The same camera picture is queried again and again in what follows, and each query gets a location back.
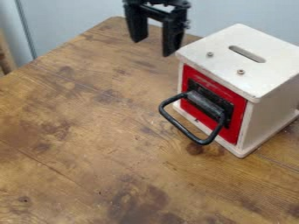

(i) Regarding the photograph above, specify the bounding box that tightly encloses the red wooden drawer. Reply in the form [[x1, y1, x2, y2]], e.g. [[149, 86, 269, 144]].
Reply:
[[180, 65, 248, 144]]

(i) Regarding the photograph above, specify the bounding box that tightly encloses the white wooden drawer cabinet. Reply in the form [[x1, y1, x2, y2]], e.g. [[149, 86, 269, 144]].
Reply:
[[176, 24, 299, 158]]

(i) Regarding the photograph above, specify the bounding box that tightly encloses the black metal drawer handle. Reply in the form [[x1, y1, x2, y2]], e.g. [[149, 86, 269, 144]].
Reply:
[[157, 78, 236, 146]]

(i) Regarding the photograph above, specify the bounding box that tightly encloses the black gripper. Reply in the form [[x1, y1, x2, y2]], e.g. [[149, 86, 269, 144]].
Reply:
[[122, 0, 190, 57]]

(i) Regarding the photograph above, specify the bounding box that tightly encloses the grey vertical wall pipe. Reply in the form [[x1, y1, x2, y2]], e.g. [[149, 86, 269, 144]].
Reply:
[[14, 0, 37, 60]]

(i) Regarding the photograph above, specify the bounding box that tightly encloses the wooden object at left edge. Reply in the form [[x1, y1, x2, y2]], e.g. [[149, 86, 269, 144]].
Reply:
[[0, 29, 17, 77]]

